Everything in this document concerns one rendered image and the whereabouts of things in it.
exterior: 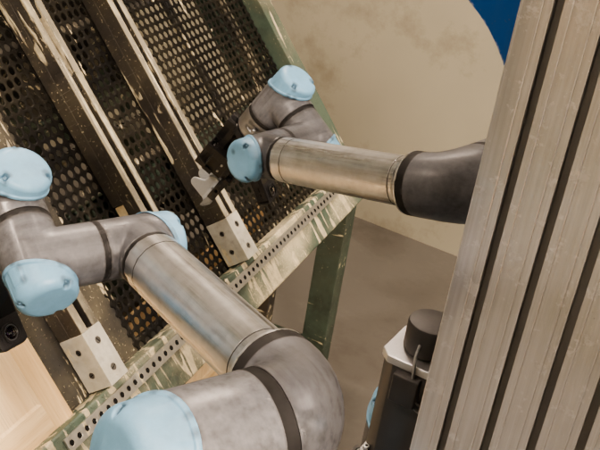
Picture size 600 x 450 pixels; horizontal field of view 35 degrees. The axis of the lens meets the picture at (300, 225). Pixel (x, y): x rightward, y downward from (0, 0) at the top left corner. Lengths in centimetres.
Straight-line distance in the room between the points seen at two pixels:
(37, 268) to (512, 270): 52
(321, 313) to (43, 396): 163
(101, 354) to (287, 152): 71
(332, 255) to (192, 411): 253
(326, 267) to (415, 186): 199
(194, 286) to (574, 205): 40
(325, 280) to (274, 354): 247
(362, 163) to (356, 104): 332
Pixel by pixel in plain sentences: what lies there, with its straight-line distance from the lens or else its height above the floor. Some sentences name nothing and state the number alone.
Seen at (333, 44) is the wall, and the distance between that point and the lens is 474.
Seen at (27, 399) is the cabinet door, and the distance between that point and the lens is 195.
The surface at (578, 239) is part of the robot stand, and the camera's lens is 91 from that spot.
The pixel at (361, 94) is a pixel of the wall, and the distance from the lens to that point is 472.
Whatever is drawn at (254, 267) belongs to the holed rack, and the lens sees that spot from 255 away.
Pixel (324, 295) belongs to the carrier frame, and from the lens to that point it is 338.
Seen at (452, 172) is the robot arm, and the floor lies 166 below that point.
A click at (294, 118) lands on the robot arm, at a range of 168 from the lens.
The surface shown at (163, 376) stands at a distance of 218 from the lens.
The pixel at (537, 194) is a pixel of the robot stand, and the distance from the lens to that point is 91.
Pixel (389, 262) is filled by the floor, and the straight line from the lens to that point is 457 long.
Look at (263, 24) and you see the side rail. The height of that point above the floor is 132.
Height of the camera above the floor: 217
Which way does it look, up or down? 27 degrees down
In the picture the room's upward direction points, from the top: 9 degrees clockwise
